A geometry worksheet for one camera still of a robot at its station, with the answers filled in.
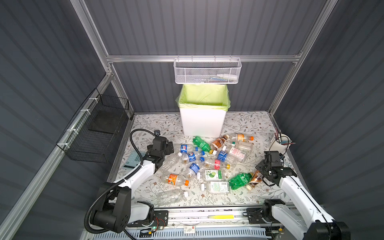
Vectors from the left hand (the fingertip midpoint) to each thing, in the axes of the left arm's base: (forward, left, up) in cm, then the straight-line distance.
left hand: (162, 144), depth 89 cm
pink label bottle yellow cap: (-12, -32, -5) cm, 34 cm away
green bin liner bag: (+30, -33, +11) cm, 46 cm away
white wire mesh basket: (+64, -34, +11) cm, 73 cm away
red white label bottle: (-4, -47, -7) cm, 47 cm away
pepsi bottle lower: (-15, -18, -6) cm, 24 cm away
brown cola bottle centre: (+2, -34, -5) cm, 34 cm away
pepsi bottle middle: (-6, -17, -6) cm, 19 cm away
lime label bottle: (-18, -29, -7) cm, 35 cm away
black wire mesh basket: (-3, +32, +16) cm, 36 cm away
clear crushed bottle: (-8, -4, -7) cm, 12 cm away
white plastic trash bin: (+11, -25, +6) cm, 28 cm away
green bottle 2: (+4, -22, -6) cm, 23 cm away
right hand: (-16, -59, -5) cm, 61 cm away
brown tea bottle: (-22, -52, -2) cm, 56 cm away
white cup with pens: (-1, -75, -2) cm, 75 cm away
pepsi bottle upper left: (0, -13, -6) cm, 14 cm away
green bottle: (-21, -44, -9) cm, 50 cm away
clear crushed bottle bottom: (-28, -6, -7) cm, 29 cm away
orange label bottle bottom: (-19, -7, -6) cm, 21 cm away
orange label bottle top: (+6, -52, -5) cm, 52 cm away
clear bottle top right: (+2, -52, -8) cm, 53 cm away
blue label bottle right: (-8, -36, -5) cm, 37 cm away
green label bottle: (-24, -30, -7) cm, 39 cm away
